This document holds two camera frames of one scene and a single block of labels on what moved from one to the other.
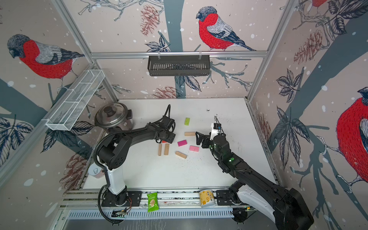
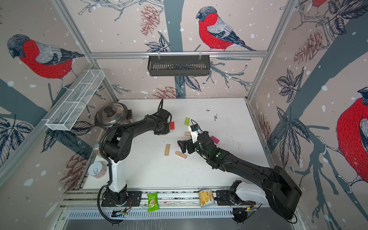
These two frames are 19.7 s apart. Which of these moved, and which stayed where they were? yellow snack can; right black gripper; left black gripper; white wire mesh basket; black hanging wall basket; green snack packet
Moved: right black gripper; left black gripper
Stayed: yellow snack can; white wire mesh basket; black hanging wall basket; green snack packet
